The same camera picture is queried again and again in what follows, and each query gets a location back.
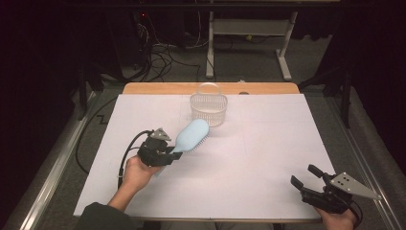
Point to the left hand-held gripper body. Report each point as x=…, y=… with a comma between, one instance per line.
x=153, y=153

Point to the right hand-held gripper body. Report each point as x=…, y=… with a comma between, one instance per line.
x=332, y=199

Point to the light blue hairbrush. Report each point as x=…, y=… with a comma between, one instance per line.
x=191, y=135

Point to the white plastic mesh basket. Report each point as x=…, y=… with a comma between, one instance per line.
x=207, y=118

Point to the person's right hand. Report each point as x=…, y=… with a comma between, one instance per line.
x=336, y=222

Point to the person's left hand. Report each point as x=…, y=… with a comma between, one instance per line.
x=137, y=175

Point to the white table cover sheet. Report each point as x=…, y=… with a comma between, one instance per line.
x=255, y=153

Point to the black stand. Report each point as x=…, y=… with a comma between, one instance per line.
x=346, y=96

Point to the small yellow object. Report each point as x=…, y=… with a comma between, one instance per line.
x=249, y=37

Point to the metal floor rail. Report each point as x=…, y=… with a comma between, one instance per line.
x=351, y=140
x=54, y=172

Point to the white metal desk frame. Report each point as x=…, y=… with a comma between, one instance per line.
x=249, y=27

